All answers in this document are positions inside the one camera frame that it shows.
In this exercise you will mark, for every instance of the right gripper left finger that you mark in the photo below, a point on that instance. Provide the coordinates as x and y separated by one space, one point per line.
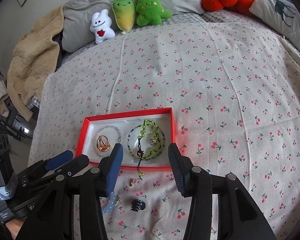
109 171

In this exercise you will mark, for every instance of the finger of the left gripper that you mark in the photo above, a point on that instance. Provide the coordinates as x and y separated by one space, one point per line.
74 166
59 160

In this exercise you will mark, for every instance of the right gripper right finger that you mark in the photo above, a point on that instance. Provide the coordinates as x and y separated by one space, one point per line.
184 172

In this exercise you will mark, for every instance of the black hair claw clip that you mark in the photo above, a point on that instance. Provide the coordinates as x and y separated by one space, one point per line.
138 205

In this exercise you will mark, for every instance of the red jewelry box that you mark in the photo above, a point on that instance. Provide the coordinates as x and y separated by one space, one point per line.
125 128

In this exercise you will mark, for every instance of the person's left hand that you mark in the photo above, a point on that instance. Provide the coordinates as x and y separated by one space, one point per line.
14 227

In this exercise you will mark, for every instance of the small gold charm earring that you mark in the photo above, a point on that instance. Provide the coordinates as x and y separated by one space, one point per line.
132 182

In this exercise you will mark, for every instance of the cherry print bedsheet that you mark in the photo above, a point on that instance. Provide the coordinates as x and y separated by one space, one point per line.
234 91

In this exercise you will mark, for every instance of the beige quilted blanket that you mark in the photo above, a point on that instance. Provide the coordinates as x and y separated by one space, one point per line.
34 58

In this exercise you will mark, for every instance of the white bunny plush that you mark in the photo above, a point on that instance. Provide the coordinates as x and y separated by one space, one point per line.
101 26

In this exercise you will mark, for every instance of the grey pillow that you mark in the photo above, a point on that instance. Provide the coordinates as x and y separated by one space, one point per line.
78 15

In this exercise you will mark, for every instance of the green yellow carrot plush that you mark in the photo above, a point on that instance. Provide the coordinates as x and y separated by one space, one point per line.
124 12

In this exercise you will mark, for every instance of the green tree plush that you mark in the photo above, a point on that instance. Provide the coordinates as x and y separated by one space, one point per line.
151 12

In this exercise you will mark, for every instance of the deer print pillow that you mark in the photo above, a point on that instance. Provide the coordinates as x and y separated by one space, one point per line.
281 15

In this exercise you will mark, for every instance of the gold ring ornament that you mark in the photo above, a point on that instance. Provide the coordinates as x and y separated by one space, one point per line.
103 143

